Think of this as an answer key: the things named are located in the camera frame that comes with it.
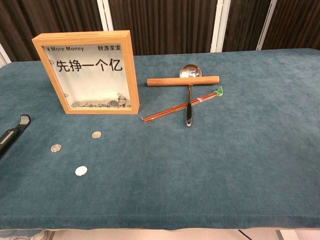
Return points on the silver coin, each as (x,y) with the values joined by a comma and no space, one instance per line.
(96,135)
(56,148)
(81,171)

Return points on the red chopsticks in plastic sleeve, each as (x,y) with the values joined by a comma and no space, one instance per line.
(165,113)

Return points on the wooden rolling pin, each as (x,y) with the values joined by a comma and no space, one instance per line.
(175,81)

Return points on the stainless steel ladle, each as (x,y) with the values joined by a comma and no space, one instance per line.
(190,71)

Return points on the blue table cloth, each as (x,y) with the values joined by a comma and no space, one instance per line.
(200,162)

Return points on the wooden frame money box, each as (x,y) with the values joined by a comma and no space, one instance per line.
(85,82)

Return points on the white partition post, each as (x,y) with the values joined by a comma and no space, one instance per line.
(3,58)
(266,25)
(106,17)
(220,25)

